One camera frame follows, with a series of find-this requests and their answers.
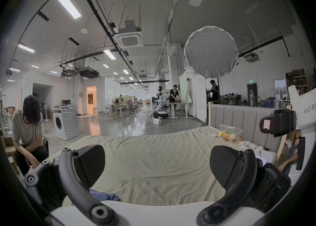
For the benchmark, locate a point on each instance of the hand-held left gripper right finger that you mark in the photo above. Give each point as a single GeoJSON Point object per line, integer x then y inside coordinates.
{"type": "Point", "coordinates": [243, 183]}

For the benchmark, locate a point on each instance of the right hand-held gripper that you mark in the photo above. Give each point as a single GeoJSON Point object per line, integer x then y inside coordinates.
{"type": "Point", "coordinates": [307, 111]}

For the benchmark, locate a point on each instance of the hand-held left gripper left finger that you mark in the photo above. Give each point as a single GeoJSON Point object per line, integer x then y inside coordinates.
{"type": "Point", "coordinates": [74, 183]}

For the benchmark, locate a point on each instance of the person's right hand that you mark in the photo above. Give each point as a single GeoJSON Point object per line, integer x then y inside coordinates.
{"type": "Point", "coordinates": [292, 138]}

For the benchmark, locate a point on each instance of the dark blue garment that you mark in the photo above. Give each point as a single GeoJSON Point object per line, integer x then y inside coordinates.
{"type": "Point", "coordinates": [106, 196]}

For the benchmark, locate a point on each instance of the white flat box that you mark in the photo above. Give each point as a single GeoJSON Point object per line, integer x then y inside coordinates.
{"type": "Point", "coordinates": [267, 157]}

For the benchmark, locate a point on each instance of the grey padded headboard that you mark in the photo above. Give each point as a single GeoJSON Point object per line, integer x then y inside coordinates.
{"type": "Point", "coordinates": [244, 118]}

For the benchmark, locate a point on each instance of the white hand controller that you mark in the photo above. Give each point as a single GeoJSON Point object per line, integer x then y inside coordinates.
{"type": "Point", "coordinates": [249, 144]}

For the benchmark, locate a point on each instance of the shelf with cartons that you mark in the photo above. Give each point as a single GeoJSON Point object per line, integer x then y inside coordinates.
{"type": "Point", "coordinates": [297, 80]}

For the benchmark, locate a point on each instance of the clear bag of small toys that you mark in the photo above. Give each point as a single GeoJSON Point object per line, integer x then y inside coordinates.
{"type": "Point", "coordinates": [230, 133]}

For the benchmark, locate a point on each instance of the white remote control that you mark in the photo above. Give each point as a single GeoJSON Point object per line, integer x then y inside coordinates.
{"type": "Point", "coordinates": [212, 134]}

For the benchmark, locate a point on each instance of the white washing machine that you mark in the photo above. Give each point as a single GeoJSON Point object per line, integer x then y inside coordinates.
{"type": "Point", "coordinates": [65, 123]}

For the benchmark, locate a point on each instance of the standing fan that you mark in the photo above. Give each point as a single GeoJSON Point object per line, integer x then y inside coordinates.
{"type": "Point", "coordinates": [46, 112]}

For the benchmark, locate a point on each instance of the desk with monitor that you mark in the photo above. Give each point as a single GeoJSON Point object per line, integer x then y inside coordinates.
{"type": "Point", "coordinates": [67, 104]}

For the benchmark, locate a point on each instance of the bed with beige sheet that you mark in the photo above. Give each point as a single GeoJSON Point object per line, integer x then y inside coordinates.
{"type": "Point", "coordinates": [158, 160]}

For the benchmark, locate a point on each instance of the grey office chair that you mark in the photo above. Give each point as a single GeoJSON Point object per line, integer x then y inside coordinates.
{"type": "Point", "coordinates": [132, 106]}

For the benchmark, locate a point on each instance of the standing desk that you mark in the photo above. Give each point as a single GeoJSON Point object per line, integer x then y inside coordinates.
{"type": "Point", "coordinates": [181, 107]}

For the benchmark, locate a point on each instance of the round white softbox lamp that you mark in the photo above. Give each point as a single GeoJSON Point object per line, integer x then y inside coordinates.
{"type": "Point", "coordinates": [211, 52]}

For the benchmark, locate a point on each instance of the small white carton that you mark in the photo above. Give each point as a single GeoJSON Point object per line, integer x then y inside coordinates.
{"type": "Point", "coordinates": [157, 121]}

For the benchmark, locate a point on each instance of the white humanoid robot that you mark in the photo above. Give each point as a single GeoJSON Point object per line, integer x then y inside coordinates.
{"type": "Point", "coordinates": [161, 104]}

